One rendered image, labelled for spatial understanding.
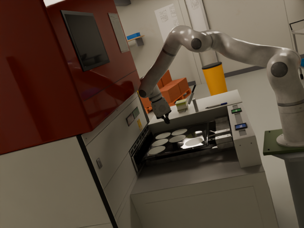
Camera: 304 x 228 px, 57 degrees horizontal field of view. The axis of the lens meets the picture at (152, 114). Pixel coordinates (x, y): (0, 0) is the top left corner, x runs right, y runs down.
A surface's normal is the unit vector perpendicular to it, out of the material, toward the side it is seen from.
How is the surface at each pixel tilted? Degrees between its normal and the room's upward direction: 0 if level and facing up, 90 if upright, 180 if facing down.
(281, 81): 123
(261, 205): 90
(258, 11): 90
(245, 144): 90
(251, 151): 90
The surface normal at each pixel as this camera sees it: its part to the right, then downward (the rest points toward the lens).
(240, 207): -0.20, 0.30
